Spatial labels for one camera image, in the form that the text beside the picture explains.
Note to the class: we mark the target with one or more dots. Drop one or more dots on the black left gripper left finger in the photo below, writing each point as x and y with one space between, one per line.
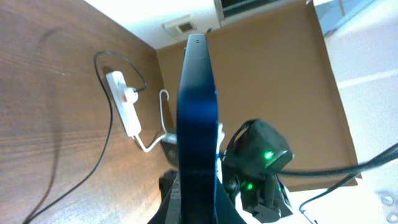
169 210

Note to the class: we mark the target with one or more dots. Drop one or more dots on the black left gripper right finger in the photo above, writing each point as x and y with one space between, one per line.
225 210

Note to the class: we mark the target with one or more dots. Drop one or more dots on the blue Galaxy smartphone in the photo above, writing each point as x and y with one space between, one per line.
197 133

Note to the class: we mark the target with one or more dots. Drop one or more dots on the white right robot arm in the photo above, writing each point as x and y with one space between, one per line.
250 163

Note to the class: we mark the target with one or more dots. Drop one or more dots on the white USB charger plug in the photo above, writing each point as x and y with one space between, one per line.
130 95

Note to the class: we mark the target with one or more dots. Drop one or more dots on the white power strip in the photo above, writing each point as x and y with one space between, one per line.
127 111

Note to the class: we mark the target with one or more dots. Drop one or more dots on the brown wooden side panel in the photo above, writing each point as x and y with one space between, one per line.
275 67

